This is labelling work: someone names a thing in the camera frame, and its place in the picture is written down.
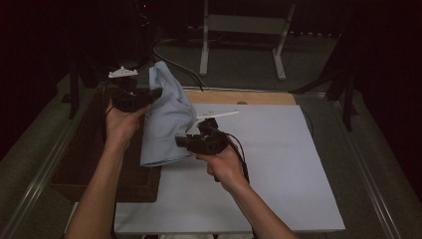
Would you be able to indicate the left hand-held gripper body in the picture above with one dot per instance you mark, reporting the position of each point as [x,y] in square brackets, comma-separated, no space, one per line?
[131,99]

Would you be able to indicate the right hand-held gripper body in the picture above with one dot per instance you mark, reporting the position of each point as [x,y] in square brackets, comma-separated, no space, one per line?
[209,142]

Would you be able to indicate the light blue shirt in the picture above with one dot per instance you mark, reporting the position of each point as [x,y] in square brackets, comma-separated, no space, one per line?
[166,122]

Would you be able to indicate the brown wicker basket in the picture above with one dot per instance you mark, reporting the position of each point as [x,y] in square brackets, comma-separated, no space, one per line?
[83,159]

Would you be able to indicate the person's left hand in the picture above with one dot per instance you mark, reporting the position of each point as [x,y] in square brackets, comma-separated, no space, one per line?
[121,127]

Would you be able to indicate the person's right hand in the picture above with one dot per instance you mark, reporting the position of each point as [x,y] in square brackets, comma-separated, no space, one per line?
[225,169]

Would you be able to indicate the black tripod stand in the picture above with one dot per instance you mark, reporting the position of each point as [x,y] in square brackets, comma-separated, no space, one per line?
[73,93]
[348,99]

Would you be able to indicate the dark equipment with red light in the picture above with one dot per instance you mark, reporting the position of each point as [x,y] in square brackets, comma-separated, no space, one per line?
[144,20]

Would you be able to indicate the white table board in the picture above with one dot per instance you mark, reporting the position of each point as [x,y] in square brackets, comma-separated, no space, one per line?
[282,166]

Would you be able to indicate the white metal stand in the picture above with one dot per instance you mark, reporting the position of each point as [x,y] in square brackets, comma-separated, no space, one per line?
[247,25]

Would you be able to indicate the metal floor rail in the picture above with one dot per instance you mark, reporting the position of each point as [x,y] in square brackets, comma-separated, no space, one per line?
[36,186]
[369,181]
[265,90]

